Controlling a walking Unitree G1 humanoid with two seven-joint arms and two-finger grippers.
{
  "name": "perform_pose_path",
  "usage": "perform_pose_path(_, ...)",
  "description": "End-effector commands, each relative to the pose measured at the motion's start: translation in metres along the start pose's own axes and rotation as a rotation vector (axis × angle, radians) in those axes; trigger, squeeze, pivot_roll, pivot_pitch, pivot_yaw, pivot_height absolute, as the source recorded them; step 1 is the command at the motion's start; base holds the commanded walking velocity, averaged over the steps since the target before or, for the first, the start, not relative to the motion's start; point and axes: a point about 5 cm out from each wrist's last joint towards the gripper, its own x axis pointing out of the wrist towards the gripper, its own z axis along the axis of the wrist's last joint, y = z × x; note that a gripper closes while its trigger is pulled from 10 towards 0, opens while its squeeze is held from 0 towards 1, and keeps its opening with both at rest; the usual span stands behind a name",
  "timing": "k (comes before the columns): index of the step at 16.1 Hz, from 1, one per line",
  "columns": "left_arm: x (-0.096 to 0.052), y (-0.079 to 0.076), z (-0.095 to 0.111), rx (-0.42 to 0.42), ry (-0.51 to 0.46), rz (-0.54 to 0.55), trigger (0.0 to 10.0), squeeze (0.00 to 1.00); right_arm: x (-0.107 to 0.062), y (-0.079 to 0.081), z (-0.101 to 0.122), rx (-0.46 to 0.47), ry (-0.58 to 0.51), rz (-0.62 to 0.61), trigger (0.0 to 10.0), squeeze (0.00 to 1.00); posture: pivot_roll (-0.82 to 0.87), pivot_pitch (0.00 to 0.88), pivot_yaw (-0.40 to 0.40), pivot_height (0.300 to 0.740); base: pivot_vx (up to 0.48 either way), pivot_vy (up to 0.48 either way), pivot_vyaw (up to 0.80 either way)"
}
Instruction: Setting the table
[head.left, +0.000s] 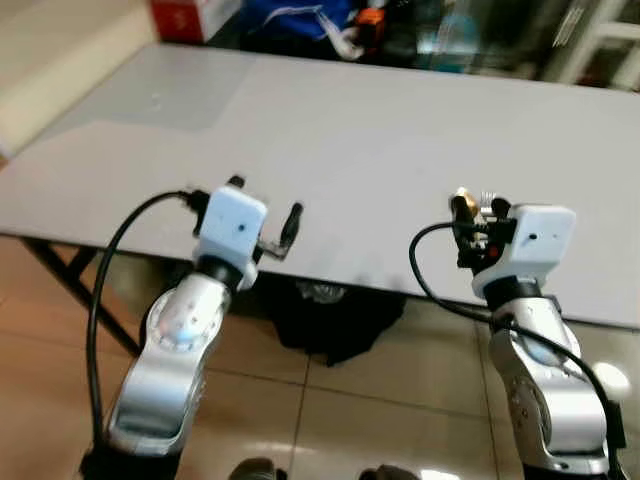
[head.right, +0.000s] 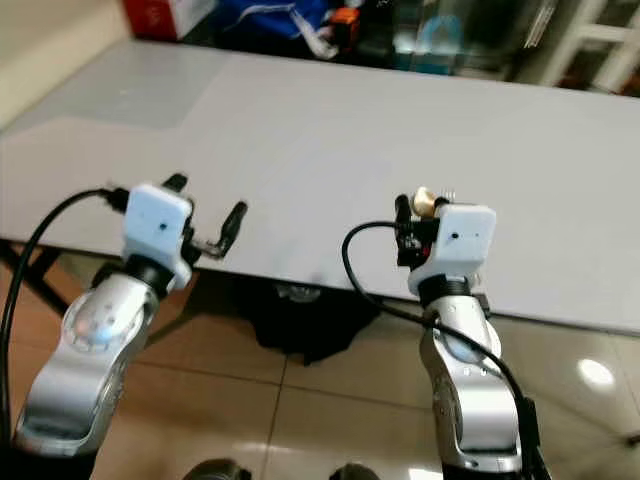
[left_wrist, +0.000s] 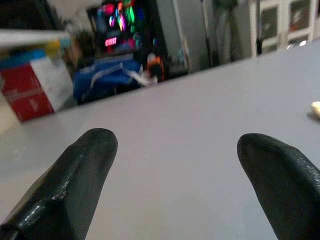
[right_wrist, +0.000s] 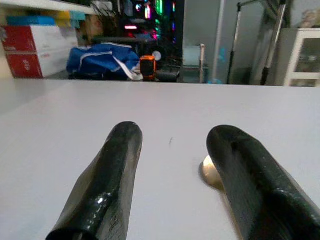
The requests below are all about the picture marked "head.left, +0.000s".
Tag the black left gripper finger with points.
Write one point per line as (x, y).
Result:
(237, 182)
(292, 225)

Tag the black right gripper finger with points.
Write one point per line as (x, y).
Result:
(462, 228)
(500, 209)

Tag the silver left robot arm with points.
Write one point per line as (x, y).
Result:
(170, 345)

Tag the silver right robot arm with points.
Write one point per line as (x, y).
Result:
(545, 400)

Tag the small gold metal knob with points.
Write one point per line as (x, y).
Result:
(464, 200)

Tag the black bag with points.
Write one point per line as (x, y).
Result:
(335, 318)

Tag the red and white box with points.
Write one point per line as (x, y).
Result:
(195, 17)

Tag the small orange object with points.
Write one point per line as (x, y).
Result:
(370, 18)

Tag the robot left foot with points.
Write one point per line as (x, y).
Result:
(255, 469)

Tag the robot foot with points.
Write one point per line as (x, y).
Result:
(389, 473)
(255, 469)

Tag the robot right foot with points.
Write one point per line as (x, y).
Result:
(389, 473)

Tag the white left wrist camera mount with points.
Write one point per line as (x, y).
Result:
(232, 225)

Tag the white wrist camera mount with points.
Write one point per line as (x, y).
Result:
(540, 240)
(232, 225)

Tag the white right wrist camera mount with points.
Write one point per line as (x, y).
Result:
(540, 240)

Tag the white shelf frame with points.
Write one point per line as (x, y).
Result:
(600, 45)

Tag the black table leg frame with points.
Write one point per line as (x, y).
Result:
(75, 290)

